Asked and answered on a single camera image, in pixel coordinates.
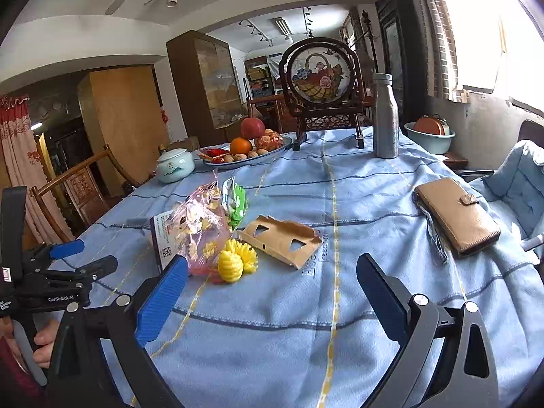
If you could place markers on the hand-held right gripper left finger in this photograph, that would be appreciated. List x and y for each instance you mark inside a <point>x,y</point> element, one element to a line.
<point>159,301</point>

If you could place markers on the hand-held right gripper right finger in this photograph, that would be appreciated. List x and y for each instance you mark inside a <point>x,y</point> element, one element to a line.
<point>382,301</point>

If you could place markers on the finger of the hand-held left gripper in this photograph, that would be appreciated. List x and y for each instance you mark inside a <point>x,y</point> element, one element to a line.
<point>68,248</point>
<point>97,265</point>

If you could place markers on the printed paper leaflet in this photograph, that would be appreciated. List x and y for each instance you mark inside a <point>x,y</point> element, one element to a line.
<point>163,238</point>

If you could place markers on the yellow ribbon flower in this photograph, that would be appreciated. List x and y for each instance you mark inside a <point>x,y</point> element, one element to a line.
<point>231,265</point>

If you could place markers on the pink cellophane wrapper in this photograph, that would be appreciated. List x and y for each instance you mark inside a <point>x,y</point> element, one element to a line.
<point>199,225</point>

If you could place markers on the brown cardboard piece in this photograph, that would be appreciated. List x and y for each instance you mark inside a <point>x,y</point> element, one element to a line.
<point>282,242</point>

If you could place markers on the green white milk carton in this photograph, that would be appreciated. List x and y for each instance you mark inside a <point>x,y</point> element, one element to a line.
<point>233,197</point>

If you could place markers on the person's left forearm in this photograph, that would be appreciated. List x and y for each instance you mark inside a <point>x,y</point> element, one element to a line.
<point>15,378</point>

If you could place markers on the person's left hand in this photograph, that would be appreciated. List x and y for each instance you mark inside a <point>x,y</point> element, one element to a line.
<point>44,340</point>

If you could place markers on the carved wooden armchair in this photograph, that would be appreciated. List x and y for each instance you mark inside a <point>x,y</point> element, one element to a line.
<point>83,189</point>

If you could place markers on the pink floral door curtain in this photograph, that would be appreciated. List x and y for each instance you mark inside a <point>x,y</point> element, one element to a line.
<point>17,157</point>

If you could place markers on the brown leather wallet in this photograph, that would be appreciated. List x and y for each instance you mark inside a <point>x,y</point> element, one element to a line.
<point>457,216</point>

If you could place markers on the pale green ceramic jar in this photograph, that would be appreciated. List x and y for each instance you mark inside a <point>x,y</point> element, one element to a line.
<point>174,168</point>

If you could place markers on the light wooden wardrobe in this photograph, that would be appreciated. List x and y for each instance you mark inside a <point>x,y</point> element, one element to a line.
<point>123,123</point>

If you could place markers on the cardboard box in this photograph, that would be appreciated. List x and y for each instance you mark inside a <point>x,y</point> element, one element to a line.
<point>185,143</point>

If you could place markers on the red snack packets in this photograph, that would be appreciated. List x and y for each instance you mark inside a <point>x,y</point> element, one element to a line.
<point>212,154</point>

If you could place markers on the red hanging ornament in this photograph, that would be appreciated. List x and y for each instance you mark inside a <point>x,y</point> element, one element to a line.
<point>163,117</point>

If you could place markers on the pale green basin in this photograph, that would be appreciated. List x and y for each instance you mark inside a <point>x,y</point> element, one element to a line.
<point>429,144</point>

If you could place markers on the pile of walnuts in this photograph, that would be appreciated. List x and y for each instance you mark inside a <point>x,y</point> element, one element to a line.
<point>246,156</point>

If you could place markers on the orange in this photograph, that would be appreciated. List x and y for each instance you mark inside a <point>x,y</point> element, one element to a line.
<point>241,145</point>

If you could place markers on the silver metal bottle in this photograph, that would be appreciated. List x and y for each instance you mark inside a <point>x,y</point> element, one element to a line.
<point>385,123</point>

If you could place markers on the light blue seat cushion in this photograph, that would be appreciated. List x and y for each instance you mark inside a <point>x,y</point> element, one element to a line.
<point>518,182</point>

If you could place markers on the orange pan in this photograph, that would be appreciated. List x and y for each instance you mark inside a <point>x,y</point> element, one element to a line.
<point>427,125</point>

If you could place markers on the blue rimmed fruit plate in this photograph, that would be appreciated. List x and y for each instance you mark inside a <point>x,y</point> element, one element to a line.
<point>276,151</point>

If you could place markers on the red gold patterned pouch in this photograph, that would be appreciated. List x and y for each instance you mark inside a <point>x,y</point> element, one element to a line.
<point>269,141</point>

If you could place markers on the dark glass door cabinet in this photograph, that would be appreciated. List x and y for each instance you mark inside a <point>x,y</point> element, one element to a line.
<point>187,89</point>

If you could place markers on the red apple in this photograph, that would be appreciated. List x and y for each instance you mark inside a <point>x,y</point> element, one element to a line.
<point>253,127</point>

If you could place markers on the carved wooden chair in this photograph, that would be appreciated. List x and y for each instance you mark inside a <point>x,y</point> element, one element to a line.
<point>272,110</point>

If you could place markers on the cushioned chair light blue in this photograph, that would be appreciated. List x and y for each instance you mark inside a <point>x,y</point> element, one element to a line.
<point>533,129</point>

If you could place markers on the round embroidered table screen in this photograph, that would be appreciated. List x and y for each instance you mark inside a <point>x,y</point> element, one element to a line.
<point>321,74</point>

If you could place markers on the tall dark carved cabinet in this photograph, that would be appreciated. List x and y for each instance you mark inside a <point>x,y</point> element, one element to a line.
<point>408,51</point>

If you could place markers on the white sheet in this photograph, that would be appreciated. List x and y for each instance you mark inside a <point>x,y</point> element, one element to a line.
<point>274,66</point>

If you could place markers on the checked window curtain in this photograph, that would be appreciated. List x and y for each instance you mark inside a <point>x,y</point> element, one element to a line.
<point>442,29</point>

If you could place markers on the bright window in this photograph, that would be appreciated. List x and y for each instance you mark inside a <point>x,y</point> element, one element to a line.
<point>480,29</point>

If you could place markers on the fluorescent ceiling lamp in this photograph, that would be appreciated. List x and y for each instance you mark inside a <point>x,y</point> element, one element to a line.
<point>281,26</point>

